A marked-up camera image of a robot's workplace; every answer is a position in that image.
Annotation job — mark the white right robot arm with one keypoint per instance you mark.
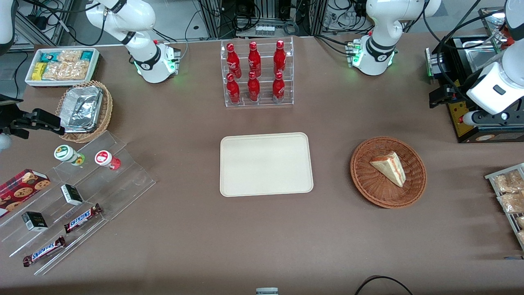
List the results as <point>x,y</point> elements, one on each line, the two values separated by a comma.
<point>143,24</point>

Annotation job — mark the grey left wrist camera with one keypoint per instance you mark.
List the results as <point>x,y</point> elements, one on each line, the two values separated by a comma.
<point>491,119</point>

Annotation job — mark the red cookie box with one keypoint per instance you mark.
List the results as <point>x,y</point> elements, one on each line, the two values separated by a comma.
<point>20,190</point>

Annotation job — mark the teal snack packet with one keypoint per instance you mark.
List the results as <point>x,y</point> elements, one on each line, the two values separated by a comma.
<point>86,55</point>
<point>49,57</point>

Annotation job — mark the clear acrylic bottle rack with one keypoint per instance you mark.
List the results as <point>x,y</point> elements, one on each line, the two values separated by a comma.
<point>265,102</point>

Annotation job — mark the triangular sandwich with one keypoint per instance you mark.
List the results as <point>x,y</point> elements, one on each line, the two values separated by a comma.
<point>391,168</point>

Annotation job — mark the green lid drink cup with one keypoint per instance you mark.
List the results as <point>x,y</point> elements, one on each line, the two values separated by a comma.
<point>65,153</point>

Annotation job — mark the round brown wicker basket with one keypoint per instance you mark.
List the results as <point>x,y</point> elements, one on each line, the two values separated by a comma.
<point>364,172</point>

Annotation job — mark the stacked foil containers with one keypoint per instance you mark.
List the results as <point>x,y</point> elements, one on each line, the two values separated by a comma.
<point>82,108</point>

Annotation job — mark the beige plastic tray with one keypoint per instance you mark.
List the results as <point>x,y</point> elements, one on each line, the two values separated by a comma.
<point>266,164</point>

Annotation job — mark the small black box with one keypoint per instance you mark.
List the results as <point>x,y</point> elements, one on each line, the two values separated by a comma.
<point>35,221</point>
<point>71,195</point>

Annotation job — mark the steel warmer pan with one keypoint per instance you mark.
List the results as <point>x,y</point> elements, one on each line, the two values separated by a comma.
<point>483,53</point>

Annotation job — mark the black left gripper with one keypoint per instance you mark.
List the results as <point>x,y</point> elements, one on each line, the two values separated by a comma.
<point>457,91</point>

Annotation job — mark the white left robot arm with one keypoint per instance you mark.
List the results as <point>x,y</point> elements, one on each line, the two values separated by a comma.
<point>374,45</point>

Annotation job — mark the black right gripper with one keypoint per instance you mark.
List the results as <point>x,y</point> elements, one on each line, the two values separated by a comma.
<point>11,121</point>

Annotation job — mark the clear acrylic stepped display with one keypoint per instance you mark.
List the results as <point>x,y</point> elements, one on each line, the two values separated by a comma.
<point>131,180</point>

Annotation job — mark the clear bag of pastries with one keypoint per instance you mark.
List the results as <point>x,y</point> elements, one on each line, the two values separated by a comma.
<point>509,182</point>
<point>513,203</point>
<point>520,222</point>
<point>522,237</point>

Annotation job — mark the red lid drink cup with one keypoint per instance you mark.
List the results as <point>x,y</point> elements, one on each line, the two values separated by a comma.
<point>104,158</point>

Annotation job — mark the grey power strip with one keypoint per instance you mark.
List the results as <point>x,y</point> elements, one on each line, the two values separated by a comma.
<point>265,29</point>

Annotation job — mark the red soda bottle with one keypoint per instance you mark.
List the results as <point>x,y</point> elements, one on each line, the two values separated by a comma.
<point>254,88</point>
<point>278,88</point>
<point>254,60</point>
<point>279,57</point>
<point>233,61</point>
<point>233,91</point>

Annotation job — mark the small clear cracker bag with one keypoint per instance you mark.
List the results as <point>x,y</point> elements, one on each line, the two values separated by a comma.
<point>69,55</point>

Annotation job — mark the brown Snickers bar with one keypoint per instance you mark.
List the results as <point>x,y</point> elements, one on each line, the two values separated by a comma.
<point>82,218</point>
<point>43,251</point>

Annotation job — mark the small grey device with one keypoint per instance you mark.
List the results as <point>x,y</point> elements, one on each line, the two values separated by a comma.
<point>267,291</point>

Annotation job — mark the oval tan wicker basket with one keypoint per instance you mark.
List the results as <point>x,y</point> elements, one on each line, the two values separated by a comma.
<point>84,137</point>

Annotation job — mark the large clear cracker bag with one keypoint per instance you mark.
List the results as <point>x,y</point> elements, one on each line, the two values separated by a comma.
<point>67,70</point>

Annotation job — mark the white rectangular snack bin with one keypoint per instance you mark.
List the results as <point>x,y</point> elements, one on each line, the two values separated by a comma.
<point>61,84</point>

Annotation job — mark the black food warmer appliance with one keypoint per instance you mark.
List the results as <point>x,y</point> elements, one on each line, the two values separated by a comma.
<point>458,129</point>

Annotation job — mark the yellow snack packet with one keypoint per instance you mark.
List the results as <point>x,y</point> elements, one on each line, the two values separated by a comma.
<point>39,71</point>

